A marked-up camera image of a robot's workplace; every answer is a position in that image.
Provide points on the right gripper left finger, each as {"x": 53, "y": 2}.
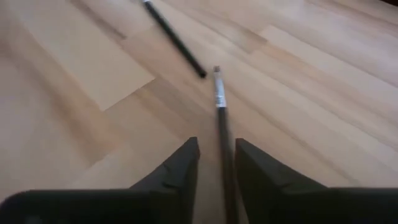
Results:
{"x": 174, "y": 193}

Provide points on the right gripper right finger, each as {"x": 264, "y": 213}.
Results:
{"x": 273, "y": 193}

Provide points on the thin black makeup brush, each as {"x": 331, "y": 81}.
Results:
{"x": 174, "y": 39}
{"x": 221, "y": 124}

